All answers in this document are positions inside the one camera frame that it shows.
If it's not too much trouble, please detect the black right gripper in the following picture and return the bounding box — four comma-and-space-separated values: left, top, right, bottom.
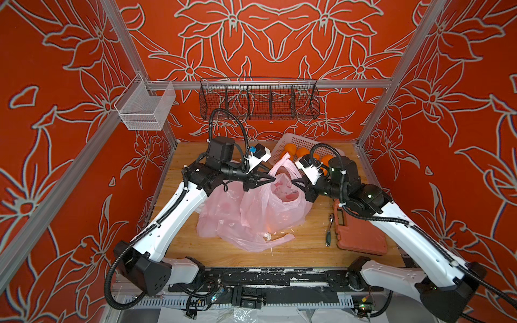
293, 172, 350, 202

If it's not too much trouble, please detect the pink printed plastic bag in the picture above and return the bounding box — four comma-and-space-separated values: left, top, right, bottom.
236, 153, 313, 252

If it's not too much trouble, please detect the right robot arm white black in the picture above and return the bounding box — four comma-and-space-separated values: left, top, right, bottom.
292, 143, 516, 322

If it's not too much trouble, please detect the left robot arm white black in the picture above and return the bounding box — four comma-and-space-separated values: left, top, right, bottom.
104, 135, 275, 310

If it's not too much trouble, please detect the white perforated plastic basket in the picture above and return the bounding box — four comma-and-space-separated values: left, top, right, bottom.
268, 133, 345, 166

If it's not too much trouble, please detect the plain pink plastic bag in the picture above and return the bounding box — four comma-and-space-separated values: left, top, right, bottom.
197, 182, 295, 252

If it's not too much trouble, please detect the red plastic tool case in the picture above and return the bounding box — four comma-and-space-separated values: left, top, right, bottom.
333, 199, 388, 256

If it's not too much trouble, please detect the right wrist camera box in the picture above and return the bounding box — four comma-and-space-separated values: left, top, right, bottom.
295, 154, 323, 185

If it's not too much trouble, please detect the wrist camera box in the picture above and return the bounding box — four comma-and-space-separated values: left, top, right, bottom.
295, 154, 323, 185
245, 144, 271, 173

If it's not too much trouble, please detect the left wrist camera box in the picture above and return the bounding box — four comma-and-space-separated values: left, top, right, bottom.
245, 144, 271, 173

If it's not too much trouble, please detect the green handled screwdriver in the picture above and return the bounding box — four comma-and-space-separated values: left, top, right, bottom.
325, 214, 335, 247

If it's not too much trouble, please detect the black wire wall basket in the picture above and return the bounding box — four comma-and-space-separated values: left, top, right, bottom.
199, 77, 321, 121

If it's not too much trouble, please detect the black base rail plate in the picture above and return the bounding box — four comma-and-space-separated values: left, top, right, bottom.
164, 267, 387, 310

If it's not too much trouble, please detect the white wire wall basket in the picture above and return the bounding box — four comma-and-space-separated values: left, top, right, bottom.
114, 74, 176, 131

